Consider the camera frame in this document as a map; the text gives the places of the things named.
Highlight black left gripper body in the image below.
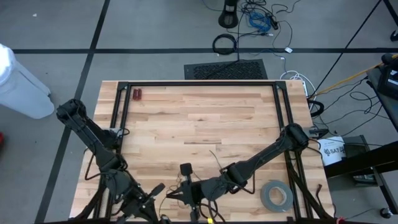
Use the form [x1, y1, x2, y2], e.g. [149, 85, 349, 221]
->
[116, 183, 166, 224]

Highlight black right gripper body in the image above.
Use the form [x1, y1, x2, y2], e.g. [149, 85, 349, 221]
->
[180, 162, 205, 223]

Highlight thin black braided cord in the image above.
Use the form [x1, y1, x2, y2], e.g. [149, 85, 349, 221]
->
[158, 149, 225, 224]

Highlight black floor mat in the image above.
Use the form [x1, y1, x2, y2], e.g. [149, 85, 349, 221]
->
[183, 58, 269, 80]

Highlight white printed paper sign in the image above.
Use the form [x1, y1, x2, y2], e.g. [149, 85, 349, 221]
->
[318, 136, 346, 166]

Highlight white plastic bin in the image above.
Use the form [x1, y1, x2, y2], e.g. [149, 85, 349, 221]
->
[0, 43, 55, 121]

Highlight black side cart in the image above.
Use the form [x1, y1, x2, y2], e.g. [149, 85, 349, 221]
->
[323, 67, 398, 215]

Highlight black floor stand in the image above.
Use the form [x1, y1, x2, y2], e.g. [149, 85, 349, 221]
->
[217, 0, 239, 29]

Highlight black power strip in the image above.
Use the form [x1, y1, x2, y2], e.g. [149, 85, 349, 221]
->
[266, 14, 279, 30]

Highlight black electronic device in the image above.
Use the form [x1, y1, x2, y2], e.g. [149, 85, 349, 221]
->
[376, 52, 398, 100]

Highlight black cable with yellow tag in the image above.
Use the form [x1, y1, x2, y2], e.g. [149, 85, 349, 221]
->
[198, 202, 226, 224]

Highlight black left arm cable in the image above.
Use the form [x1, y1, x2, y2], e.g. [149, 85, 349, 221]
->
[83, 127, 130, 181]

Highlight grey duct tape roll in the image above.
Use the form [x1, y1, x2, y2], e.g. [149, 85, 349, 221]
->
[259, 180, 294, 213]

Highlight black aluminium table frame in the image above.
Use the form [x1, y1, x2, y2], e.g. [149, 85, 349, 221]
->
[70, 80, 335, 224]

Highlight brown braided cable end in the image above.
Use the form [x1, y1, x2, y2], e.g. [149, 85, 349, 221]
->
[315, 183, 325, 208]

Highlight black coiled floor cable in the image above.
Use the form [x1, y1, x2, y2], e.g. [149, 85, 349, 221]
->
[211, 33, 238, 56]

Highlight white power cable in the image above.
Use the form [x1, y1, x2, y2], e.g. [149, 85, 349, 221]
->
[279, 70, 315, 98]

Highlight blue coiled cable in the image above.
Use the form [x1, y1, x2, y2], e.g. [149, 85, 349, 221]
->
[248, 11, 272, 32]

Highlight yellow floor cable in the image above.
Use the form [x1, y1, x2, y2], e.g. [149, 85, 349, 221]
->
[313, 53, 398, 96]

